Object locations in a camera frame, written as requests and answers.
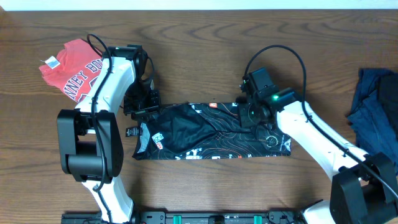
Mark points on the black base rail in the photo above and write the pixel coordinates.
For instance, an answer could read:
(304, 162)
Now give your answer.
(161, 217)

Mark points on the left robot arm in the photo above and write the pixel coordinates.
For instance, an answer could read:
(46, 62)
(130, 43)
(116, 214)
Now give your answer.
(90, 144)

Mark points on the navy blue t-shirt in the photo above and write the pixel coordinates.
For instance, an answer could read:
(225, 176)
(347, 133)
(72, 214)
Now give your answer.
(373, 115)

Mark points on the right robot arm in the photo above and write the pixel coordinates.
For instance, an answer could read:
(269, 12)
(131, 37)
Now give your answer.
(363, 186)

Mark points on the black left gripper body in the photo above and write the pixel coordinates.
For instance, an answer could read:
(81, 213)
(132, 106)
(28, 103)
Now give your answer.
(140, 102)

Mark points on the red folded t-shirt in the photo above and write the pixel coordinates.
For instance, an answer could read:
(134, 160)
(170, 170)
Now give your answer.
(74, 70)

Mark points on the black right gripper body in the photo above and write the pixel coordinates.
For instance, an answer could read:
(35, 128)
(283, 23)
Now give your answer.
(250, 116)

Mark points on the black orange patterned jersey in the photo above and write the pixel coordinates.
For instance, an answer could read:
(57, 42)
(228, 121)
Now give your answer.
(196, 131)

